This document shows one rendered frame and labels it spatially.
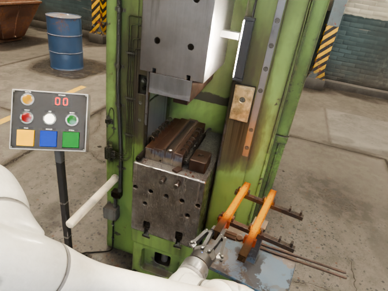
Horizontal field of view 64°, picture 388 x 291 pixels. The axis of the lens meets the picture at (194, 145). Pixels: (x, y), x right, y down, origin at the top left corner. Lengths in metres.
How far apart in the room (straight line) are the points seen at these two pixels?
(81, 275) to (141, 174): 1.01
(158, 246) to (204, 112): 0.84
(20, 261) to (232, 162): 1.24
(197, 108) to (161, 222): 0.71
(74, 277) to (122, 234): 1.64
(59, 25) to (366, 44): 5.75
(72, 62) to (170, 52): 4.74
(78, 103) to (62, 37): 4.37
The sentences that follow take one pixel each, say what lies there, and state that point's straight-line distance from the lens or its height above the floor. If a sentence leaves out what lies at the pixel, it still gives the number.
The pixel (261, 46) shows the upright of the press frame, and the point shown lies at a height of 1.53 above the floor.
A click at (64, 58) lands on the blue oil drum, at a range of 6.01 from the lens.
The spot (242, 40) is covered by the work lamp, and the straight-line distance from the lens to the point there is 1.38.
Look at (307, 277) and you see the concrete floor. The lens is 2.52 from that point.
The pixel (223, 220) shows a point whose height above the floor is 0.96.
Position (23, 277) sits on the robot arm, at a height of 1.35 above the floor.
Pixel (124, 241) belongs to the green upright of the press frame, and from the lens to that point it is 2.28.
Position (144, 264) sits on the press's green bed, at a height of 0.16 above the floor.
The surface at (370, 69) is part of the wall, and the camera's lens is 7.43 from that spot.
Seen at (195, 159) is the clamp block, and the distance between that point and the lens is 1.52.
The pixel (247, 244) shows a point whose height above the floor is 0.94.
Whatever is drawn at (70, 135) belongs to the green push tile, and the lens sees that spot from 1.58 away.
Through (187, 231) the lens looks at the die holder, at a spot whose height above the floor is 0.58.
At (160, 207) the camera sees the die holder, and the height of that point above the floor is 0.68.
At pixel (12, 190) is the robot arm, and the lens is 0.64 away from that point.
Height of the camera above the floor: 1.76
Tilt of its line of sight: 29 degrees down
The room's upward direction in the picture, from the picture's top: 8 degrees clockwise
